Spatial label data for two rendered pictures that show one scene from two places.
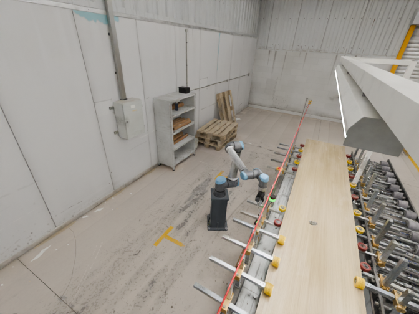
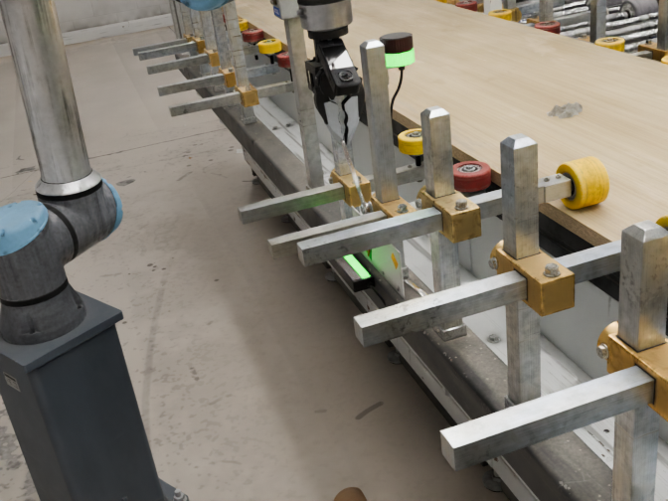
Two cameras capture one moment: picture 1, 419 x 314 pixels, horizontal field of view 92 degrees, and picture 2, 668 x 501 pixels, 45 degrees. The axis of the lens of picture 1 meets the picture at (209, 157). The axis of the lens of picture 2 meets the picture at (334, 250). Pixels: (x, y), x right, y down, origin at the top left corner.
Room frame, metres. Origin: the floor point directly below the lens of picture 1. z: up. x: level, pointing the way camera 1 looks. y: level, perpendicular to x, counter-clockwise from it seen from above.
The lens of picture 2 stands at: (0.67, 0.44, 1.49)
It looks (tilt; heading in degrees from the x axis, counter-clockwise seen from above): 26 degrees down; 317
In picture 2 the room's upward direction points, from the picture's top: 8 degrees counter-clockwise
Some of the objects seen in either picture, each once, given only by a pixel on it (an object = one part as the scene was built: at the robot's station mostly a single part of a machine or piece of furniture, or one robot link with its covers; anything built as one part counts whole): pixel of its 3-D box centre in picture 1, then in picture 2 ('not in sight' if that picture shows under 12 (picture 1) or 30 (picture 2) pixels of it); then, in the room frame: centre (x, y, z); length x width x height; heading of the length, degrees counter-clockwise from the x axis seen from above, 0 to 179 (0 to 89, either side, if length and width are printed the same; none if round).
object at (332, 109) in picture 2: not in sight; (329, 119); (1.71, -0.55, 1.05); 0.06 x 0.03 x 0.09; 154
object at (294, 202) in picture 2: (264, 207); (336, 192); (1.87, -0.70, 0.82); 0.44 x 0.03 x 0.04; 63
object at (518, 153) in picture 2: (249, 248); (522, 299); (1.22, -0.41, 0.90); 0.04 x 0.04 x 0.48; 63
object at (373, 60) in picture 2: (264, 211); (384, 166); (1.66, -0.64, 0.94); 0.04 x 0.04 x 0.48; 63
